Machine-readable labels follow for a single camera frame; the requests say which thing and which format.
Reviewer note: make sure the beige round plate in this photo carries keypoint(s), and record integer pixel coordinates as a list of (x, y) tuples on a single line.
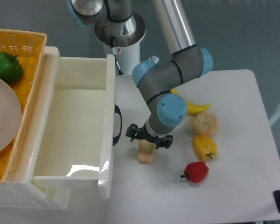
[(10, 114)]

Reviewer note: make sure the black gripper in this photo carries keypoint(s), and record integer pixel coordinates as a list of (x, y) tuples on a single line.
[(149, 134)]

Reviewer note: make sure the green bell pepper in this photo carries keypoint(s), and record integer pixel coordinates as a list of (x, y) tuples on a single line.
[(10, 69)]

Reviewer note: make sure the orange woven basket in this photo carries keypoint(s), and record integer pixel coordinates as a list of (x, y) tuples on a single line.
[(29, 47)]

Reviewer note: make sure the red bell pepper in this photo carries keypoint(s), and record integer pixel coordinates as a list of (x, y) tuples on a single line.
[(195, 171)]

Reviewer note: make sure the black drawer handle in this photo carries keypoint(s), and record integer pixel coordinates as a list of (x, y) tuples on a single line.
[(117, 128)]

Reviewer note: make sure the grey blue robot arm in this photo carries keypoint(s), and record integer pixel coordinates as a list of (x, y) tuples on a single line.
[(121, 30)]

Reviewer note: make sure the yellow bell pepper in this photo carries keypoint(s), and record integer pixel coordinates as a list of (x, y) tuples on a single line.
[(204, 147)]

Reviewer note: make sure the yellow banana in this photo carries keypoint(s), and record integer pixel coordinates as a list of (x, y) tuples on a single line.
[(194, 109)]

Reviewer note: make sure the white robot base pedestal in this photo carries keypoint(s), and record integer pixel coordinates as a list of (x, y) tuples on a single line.
[(126, 57)]

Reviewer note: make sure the white open drawer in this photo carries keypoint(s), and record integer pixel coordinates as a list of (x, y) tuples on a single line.
[(76, 147)]

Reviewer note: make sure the white plastic drawer cabinet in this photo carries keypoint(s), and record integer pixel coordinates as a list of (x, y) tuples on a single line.
[(19, 190)]

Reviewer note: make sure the round bread roll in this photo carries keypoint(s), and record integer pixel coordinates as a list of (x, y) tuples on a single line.
[(205, 123)]

